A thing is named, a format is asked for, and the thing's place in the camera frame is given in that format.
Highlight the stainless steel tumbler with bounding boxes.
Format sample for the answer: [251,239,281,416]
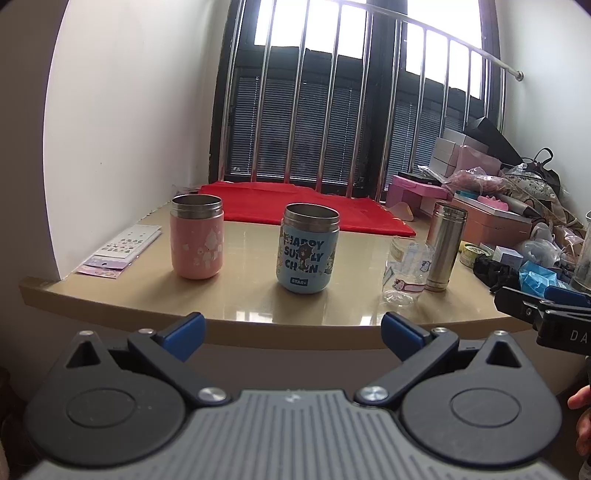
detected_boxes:
[425,202,469,293]

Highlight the pink steel cup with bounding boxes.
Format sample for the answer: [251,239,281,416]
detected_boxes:
[169,194,225,280]

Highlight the white sticker sheet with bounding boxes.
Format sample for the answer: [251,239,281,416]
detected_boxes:
[92,224,163,269]

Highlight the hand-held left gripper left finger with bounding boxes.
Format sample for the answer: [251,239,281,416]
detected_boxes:
[62,312,230,408]

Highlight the person's right hand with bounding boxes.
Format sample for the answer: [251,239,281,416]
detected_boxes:
[567,382,591,459]

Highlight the purple sticker sheet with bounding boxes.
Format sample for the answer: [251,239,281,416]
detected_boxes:
[75,255,136,278]

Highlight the black flat case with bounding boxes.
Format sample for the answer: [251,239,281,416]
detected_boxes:
[398,171,443,186]

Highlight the red cloth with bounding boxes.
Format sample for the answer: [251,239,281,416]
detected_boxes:
[198,181,416,238]

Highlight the clear glass cup cartoon print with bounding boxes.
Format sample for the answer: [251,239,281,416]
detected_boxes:
[381,236,437,306]

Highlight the large pink box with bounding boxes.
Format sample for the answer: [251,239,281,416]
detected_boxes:
[450,196,534,246]

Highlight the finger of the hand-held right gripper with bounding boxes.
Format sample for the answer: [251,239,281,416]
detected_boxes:
[538,286,591,312]
[493,286,555,331]

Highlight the blue cartoon steel cup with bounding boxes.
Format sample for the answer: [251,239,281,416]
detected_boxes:
[276,203,341,295]

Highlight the blue plastic bag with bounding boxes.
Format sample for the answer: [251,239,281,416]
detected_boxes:
[519,267,570,292]

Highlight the black cloth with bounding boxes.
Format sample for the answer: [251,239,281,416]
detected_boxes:
[473,255,523,292]

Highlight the steel window railing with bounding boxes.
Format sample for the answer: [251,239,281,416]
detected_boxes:
[217,0,525,204]

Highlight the stack of white boxes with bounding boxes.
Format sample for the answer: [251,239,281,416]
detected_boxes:
[429,128,489,178]

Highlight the patterned fabric bag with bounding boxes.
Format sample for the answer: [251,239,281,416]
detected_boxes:
[502,168,560,210]

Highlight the small white box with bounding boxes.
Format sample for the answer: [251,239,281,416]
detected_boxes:
[492,246,525,271]

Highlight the tape roll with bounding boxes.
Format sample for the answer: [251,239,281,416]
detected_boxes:
[461,243,496,268]

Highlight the black handbag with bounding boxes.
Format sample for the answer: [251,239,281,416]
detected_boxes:
[522,148,562,195]

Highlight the clear bag of red items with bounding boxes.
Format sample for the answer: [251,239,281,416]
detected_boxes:
[444,168,514,198]

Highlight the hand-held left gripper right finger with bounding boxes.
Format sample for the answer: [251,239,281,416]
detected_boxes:
[355,312,528,409]

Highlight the pink paper bag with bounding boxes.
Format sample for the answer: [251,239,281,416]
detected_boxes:
[455,144,502,178]

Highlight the pink step stool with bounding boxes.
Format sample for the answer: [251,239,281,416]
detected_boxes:
[385,174,447,216]

